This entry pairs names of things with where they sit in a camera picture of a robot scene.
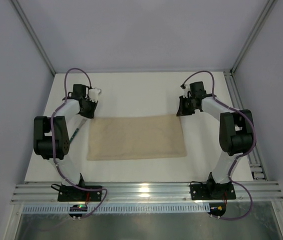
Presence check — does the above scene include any beige cloth napkin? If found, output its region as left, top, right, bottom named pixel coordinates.
left=87, top=114, right=187, bottom=161

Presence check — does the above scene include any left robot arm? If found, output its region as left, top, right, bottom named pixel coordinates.
left=33, top=84, right=102, bottom=198

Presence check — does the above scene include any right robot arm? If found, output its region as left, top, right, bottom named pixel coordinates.
left=176, top=81, right=256, bottom=201

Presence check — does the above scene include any left controller board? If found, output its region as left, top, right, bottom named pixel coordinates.
left=68, top=204, right=88, bottom=220

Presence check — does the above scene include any controller board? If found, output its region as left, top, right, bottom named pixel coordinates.
left=68, top=204, right=88, bottom=220
left=208, top=202, right=227, bottom=219

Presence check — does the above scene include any right controller board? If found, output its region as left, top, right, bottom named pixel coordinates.
left=208, top=202, right=227, bottom=219

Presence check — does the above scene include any green handled knife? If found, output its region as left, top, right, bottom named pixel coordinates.
left=69, top=118, right=87, bottom=144

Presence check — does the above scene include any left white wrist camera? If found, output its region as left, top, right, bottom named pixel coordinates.
left=88, top=88, right=102, bottom=103

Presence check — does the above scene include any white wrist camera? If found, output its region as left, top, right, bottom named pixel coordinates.
left=180, top=84, right=192, bottom=99
left=88, top=88, right=102, bottom=103

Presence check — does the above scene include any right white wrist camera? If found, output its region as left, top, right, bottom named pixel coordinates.
left=180, top=84, right=192, bottom=99

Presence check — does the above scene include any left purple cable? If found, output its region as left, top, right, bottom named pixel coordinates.
left=50, top=67, right=109, bottom=220

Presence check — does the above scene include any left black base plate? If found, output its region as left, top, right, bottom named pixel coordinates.
left=50, top=184, right=102, bottom=202

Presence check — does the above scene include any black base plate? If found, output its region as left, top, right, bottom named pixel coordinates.
left=50, top=184, right=102, bottom=202
left=189, top=181, right=237, bottom=200

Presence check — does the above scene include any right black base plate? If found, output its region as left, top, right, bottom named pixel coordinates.
left=189, top=181, right=237, bottom=200

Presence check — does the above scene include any right aluminium side rail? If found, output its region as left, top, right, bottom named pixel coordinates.
left=223, top=70, right=268, bottom=181

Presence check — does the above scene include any slotted cable duct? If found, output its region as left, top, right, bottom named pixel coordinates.
left=22, top=202, right=209, bottom=214

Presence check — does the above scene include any front aluminium rail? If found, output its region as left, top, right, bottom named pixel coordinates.
left=10, top=181, right=283, bottom=204

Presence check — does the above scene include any left frame post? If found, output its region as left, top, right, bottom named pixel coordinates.
left=9, top=0, right=57, bottom=76

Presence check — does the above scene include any frame post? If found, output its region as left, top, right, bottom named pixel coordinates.
left=9, top=0, right=57, bottom=76
left=230, top=0, right=278, bottom=75

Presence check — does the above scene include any right frame post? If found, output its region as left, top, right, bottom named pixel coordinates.
left=230, top=0, right=278, bottom=75

